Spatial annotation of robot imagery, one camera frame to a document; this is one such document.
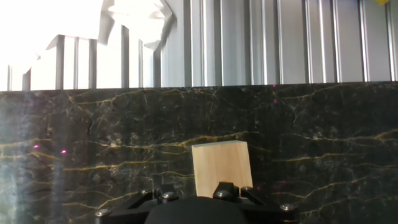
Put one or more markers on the large wooden cube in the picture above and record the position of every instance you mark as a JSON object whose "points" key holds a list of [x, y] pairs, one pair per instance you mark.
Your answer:
{"points": [[220, 165]]}

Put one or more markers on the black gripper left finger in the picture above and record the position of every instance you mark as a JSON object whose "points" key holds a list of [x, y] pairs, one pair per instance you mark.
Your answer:
{"points": [[164, 194]]}

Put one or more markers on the black marble pattern mat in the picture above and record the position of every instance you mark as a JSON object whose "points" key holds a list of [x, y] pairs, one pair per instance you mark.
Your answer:
{"points": [[93, 124]]}

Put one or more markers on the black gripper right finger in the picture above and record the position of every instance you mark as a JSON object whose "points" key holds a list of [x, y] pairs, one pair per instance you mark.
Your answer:
{"points": [[225, 191]]}

